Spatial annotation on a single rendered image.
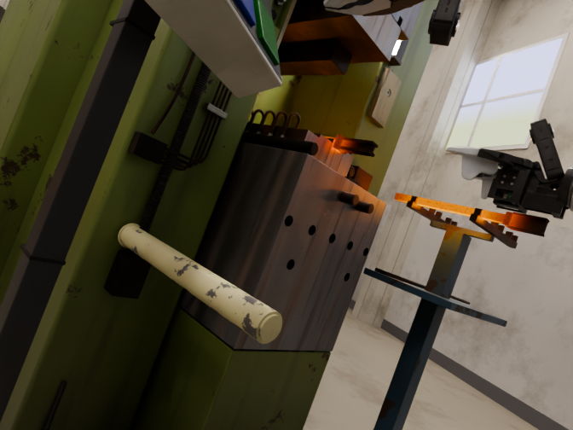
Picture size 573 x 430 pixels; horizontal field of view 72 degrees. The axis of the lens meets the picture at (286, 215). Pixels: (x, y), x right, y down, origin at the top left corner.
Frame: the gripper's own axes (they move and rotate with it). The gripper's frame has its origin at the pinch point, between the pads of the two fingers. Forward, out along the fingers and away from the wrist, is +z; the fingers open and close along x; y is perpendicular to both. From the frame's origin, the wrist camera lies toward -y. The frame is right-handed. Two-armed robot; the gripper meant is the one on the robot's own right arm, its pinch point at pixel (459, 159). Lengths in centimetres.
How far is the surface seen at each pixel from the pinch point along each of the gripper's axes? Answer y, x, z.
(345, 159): 2.6, 4.4, 30.7
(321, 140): 2.4, -7.2, 30.7
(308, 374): 60, 14, 25
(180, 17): 7, -58, 11
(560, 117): -167, 337, 67
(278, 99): -18, 15, 79
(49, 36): 1, -54, 89
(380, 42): -28.6, 0.8, 30.7
